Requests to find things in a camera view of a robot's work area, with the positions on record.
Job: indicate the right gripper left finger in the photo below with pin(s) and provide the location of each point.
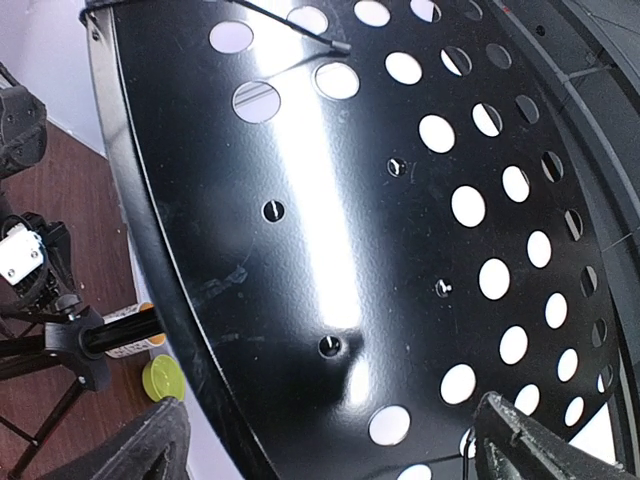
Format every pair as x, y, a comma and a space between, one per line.
153, 446

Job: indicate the white floral mug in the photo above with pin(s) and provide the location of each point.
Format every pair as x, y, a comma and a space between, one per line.
132, 330

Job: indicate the green bowl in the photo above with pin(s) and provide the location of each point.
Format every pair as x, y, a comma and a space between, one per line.
162, 378

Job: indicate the black music stand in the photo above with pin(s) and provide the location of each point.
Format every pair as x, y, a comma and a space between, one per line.
356, 218

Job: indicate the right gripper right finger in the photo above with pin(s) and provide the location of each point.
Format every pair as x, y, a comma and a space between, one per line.
512, 445

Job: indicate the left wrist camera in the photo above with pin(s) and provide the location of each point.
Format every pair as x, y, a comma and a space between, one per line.
35, 260

